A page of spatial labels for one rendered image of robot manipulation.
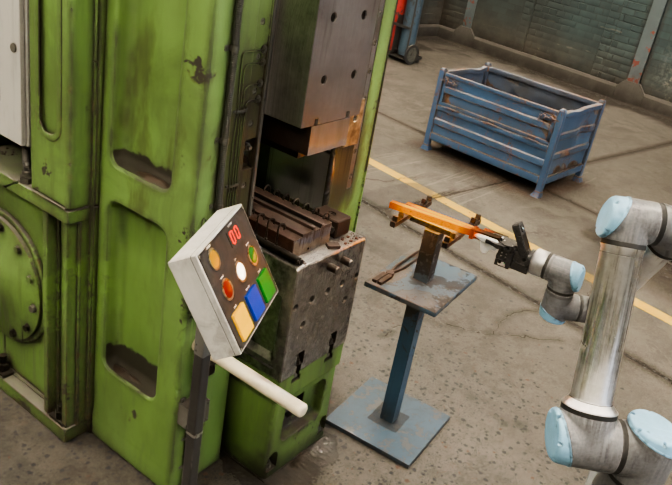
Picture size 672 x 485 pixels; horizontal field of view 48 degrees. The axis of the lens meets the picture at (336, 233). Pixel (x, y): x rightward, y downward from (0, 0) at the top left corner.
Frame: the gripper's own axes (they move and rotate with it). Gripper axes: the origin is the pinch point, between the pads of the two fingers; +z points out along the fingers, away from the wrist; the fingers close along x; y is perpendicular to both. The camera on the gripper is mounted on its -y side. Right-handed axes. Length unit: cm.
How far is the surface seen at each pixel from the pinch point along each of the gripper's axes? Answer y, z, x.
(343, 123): -32, 42, -33
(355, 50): -55, 41, -34
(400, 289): 31.7, 22.8, -2.5
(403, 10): 32, 369, 641
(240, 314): 1, 23, -101
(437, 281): 31.5, 15.7, 14.5
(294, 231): 4, 46, -44
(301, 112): -38, 44, -54
